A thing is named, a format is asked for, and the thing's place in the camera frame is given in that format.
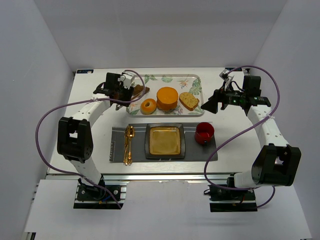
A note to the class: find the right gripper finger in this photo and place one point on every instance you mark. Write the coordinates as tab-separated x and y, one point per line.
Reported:
211	105
217	95

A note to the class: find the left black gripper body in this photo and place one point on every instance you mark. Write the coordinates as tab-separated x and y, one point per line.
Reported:
122	96

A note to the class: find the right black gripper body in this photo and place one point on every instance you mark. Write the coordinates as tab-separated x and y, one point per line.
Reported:
221	99

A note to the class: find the brown chocolate croissant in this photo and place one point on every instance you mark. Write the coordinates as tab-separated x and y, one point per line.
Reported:
138	89

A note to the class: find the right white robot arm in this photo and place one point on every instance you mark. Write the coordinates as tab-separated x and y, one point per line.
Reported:
277	162

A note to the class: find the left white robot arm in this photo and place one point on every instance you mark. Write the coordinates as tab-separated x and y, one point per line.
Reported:
75	141

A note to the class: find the sliced loaf bread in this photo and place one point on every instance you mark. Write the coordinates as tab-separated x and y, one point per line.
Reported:
188	100

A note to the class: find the red mug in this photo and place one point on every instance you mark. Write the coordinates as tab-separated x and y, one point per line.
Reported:
204	132

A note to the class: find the blue label sticker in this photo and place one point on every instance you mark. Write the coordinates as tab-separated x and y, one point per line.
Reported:
84	71

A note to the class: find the floral serving tray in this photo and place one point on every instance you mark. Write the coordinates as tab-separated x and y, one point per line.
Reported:
181	83

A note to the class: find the round orange sponge cake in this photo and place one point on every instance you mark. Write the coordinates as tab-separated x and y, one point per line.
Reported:
167	98

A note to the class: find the gold spoon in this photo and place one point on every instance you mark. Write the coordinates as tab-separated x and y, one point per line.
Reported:
130	137

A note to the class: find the grey striped placemat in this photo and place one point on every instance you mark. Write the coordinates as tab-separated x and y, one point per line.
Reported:
194	152

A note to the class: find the square brown ceramic plate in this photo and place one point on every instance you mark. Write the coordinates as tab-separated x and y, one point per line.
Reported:
165	141

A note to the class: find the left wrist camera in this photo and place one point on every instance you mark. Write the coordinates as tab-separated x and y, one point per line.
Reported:
126	79

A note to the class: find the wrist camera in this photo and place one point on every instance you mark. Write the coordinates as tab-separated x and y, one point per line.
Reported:
126	79
227	79

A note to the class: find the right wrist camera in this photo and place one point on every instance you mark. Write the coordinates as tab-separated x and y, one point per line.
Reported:
227	79

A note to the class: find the glazed ring donut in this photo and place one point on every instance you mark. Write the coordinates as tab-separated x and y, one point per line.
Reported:
148	106

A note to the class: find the aluminium frame rail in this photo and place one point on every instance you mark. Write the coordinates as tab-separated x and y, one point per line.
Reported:
123	179

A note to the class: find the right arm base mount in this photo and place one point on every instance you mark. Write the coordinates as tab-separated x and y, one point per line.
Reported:
226	200

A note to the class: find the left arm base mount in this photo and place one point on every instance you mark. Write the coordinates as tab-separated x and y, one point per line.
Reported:
88	197

